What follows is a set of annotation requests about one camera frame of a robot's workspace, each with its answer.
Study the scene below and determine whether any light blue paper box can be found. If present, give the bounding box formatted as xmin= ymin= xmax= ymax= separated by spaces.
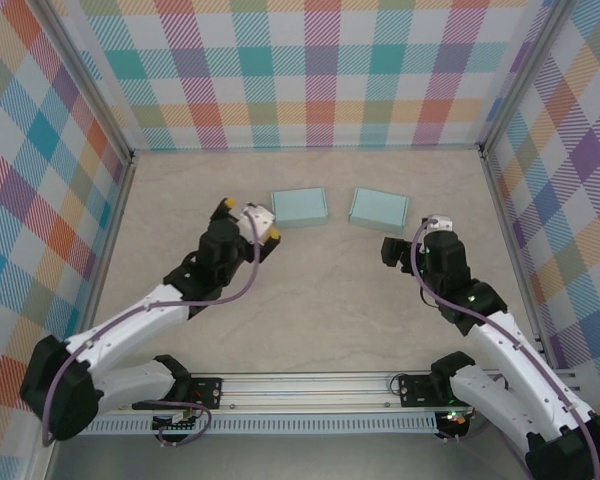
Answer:
xmin=348 ymin=187 xmax=411 ymax=235
xmin=270 ymin=188 xmax=329 ymax=231

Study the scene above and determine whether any small lit controller board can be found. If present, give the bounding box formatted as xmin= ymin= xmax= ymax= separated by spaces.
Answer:
xmin=438 ymin=409 xmax=470 ymax=427

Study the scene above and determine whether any black connector board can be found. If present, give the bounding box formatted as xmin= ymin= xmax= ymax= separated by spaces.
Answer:
xmin=152 ymin=410 xmax=202 ymax=432

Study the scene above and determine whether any aluminium floor side rail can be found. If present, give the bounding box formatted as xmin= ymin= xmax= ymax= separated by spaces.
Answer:
xmin=478 ymin=147 xmax=561 ymax=371
xmin=82 ymin=154 xmax=139 ymax=341

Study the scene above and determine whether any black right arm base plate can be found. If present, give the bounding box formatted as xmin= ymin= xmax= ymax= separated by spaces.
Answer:
xmin=398 ymin=372 xmax=456 ymax=409

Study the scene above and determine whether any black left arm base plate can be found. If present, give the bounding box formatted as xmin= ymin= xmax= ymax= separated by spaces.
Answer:
xmin=187 ymin=378 xmax=225 ymax=410

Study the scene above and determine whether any long aluminium base rail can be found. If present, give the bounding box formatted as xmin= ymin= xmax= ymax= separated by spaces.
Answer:
xmin=99 ymin=369 xmax=589 ymax=416

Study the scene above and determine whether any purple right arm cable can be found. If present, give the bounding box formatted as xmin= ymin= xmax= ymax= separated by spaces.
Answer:
xmin=410 ymin=217 xmax=600 ymax=480

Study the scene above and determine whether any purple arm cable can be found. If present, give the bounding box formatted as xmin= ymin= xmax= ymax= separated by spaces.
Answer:
xmin=410 ymin=217 xmax=600 ymax=480
xmin=42 ymin=209 xmax=262 ymax=449

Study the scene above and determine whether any slotted white cable tray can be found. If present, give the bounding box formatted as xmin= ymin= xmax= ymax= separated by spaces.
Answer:
xmin=87 ymin=417 xmax=439 ymax=435

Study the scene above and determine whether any aluminium frame post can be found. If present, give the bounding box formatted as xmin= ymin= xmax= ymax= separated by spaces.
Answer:
xmin=478 ymin=0 xmax=575 ymax=154
xmin=29 ymin=0 xmax=136 ymax=164

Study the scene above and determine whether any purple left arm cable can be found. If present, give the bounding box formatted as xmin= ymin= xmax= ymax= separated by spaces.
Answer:
xmin=42 ymin=209 xmax=262 ymax=449

